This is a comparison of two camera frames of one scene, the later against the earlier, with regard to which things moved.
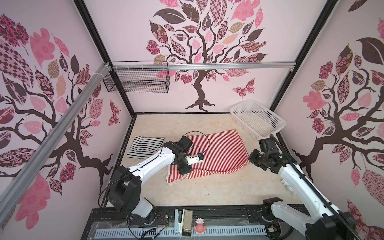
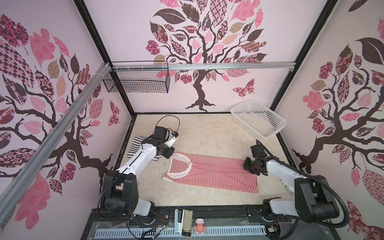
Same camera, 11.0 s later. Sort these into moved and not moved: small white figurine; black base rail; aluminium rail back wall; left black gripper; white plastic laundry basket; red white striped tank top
Moved: left black gripper; red white striped tank top
Not moved: black base rail; white plastic laundry basket; small white figurine; aluminium rail back wall
